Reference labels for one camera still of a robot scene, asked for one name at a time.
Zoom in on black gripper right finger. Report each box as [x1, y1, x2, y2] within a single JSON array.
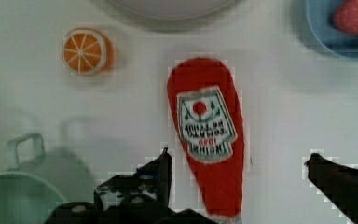
[[304, 153, 358, 224]]

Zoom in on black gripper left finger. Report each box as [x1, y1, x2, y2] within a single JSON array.
[[93, 147, 172, 209]]

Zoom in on red plush ketchup bottle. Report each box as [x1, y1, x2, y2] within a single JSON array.
[[167, 58, 245, 224]]

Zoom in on mint green cup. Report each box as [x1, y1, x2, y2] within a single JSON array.
[[0, 133, 66, 224]]

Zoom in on orange slice toy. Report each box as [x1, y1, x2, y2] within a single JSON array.
[[62, 27, 115, 76]]

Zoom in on small blue bowl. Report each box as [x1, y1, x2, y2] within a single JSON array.
[[304, 0, 358, 60]]

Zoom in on round grey plate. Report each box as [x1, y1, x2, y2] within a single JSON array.
[[110, 0, 235, 21]]

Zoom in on red plush strawberry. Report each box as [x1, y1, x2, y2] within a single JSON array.
[[333, 0, 358, 35]]

